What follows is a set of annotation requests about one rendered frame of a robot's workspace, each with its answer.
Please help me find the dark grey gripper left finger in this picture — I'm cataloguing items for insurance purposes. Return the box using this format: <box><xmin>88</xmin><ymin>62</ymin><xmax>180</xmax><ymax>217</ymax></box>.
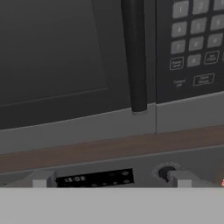
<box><xmin>4</xmin><ymin>170</ymin><xmax>57</xmax><ymax>189</ymax></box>

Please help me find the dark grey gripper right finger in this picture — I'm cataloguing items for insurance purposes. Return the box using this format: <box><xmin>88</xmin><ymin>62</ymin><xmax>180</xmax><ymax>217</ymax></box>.
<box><xmin>166</xmin><ymin>170</ymin><xmax>219</xmax><ymax>189</ymax></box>

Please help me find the black and grey microwave oven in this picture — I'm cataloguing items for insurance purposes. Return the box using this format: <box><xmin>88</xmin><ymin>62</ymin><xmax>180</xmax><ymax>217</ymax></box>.
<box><xmin>155</xmin><ymin>0</ymin><xmax>224</xmax><ymax>135</ymax></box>

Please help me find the black microwave door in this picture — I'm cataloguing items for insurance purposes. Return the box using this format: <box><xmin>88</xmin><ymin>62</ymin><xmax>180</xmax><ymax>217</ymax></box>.
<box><xmin>0</xmin><ymin>0</ymin><xmax>158</xmax><ymax>156</ymax></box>

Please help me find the black oven knob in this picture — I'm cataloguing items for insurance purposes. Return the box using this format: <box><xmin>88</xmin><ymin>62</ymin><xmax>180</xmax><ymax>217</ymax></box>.
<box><xmin>157</xmin><ymin>165</ymin><xmax>178</xmax><ymax>184</ymax></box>

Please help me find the grey oven with clock display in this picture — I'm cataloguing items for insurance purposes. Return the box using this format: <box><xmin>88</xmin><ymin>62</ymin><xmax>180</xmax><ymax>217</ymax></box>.
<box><xmin>0</xmin><ymin>144</ymin><xmax>224</xmax><ymax>189</ymax></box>

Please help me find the black microwave door handle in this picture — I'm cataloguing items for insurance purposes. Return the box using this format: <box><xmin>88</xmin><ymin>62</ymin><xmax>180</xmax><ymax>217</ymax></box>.
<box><xmin>120</xmin><ymin>0</ymin><xmax>149</xmax><ymax>116</ymax></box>

